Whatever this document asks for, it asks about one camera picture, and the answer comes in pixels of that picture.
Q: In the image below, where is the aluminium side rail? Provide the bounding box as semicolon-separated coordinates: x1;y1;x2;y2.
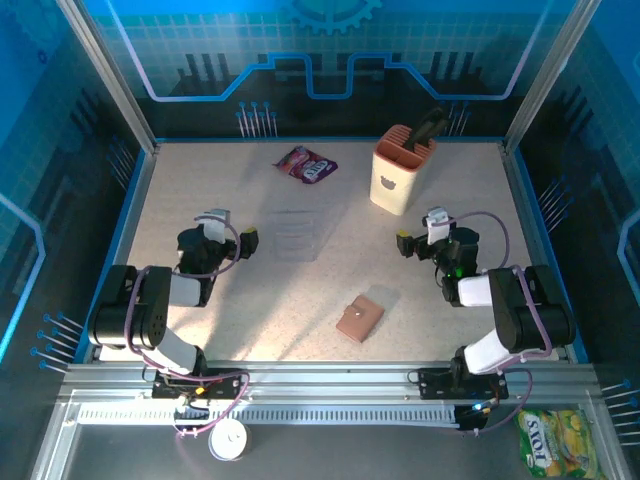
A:
92;142;161;364
501;142;574;364

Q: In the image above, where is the white round tape roll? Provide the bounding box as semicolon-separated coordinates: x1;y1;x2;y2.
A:
208;419;250;462

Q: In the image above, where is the aluminium front rail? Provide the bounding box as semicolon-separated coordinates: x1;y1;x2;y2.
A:
59;362;601;401

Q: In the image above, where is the slotted grey cable duct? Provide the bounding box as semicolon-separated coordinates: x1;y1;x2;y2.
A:
74;407;461;427

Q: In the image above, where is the cream orange knife block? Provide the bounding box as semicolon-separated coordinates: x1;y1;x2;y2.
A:
369;124;438;217

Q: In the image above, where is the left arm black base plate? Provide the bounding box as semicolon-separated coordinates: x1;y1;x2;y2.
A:
149;367;246;401

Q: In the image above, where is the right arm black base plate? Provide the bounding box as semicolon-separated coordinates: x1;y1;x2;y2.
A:
417;367;510;401

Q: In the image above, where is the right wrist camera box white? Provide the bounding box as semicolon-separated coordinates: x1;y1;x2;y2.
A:
423;206;452;246

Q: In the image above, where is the aluminium frame post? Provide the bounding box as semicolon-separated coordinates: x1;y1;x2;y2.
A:
55;0;162;154
502;0;605;154

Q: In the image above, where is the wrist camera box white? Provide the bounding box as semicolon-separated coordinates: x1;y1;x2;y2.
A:
193;208;232;245
423;206;452;246

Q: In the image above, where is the purple candy bag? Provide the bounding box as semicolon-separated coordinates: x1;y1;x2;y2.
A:
272;145;340;186

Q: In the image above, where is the black knife handle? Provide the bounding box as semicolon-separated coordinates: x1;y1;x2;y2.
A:
402;106;450;152

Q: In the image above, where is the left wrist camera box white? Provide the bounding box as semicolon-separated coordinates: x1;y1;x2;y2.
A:
193;208;232;245

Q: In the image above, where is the yellow green candy bag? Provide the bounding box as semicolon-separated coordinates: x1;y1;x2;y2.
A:
513;408;610;480

